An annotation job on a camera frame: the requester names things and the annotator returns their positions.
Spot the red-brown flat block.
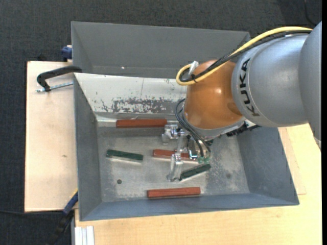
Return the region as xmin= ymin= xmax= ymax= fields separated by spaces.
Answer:
xmin=146 ymin=186 xmax=202 ymax=200
xmin=115 ymin=118 xmax=168 ymax=129
xmin=152 ymin=149 xmax=191 ymax=160

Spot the grey metal bin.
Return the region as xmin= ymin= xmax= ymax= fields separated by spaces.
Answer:
xmin=71 ymin=21 xmax=300 ymax=222

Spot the pale wood flat board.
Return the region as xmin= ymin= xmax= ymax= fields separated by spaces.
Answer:
xmin=24 ymin=61 xmax=79 ymax=213

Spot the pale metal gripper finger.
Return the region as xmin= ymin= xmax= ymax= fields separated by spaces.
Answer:
xmin=167 ymin=154 xmax=178 ymax=182
xmin=176 ymin=158 xmax=184 ymax=181

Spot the dark green flat block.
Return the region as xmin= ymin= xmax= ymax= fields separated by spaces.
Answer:
xmin=106 ymin=149 xmax=144 ymax=161
xmin=179 ymin=163 xmax=212 ymax=181

